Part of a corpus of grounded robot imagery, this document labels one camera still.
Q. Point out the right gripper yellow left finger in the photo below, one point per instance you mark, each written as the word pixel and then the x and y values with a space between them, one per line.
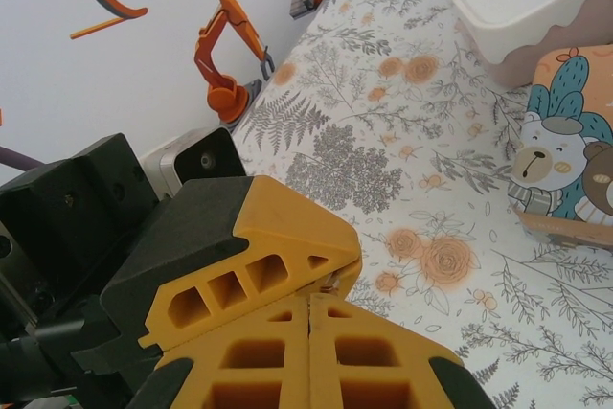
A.
pixel 249 361

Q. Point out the orange bear print tin box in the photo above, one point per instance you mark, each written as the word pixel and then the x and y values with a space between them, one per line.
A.
pixel 565 141

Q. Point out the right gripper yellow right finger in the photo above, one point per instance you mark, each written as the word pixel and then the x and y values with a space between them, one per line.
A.
pixel 383 361

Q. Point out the white and pink tissue box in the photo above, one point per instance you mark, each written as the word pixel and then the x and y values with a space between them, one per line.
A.
pixel 503 11

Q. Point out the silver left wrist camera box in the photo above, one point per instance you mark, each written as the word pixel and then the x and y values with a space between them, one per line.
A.
pixel 201 160

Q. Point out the floral tablecloth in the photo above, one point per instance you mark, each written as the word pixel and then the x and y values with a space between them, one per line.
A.
pixel 383 141

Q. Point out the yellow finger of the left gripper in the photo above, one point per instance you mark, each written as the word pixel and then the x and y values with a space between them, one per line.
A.
pixel 352 279
pixel 268 222

